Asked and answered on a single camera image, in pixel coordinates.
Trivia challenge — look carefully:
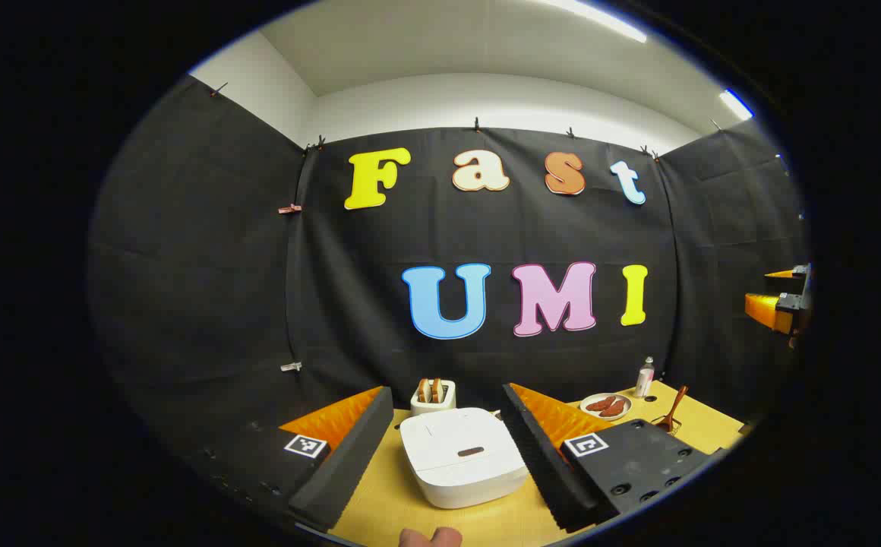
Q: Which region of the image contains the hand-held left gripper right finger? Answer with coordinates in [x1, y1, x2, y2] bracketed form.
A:
[501, 383, 726, 533]

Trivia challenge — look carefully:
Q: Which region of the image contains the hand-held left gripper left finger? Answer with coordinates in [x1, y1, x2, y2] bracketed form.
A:
[182, 386, 394, 533]

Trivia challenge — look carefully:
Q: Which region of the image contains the white rice cooker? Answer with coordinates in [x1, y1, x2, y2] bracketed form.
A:
[399, 407, 529, 510]

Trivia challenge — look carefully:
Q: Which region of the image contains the brown wooden spoon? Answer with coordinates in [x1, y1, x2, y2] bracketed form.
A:
[661, 385, 689, 432]

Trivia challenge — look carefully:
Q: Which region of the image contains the round white plate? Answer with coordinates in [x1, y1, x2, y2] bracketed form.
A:
[579, 393, 633, 421]

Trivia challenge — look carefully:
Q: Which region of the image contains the white toaster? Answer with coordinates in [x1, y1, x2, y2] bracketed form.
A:
[410, 378, 456, 416]

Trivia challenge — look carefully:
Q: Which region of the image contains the short ceiling light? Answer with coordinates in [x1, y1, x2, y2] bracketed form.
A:
[719, 89, 754, 121]

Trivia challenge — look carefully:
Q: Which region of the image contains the black backdrop cloth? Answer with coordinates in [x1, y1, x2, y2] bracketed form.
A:
[87, 76, 813, 457]

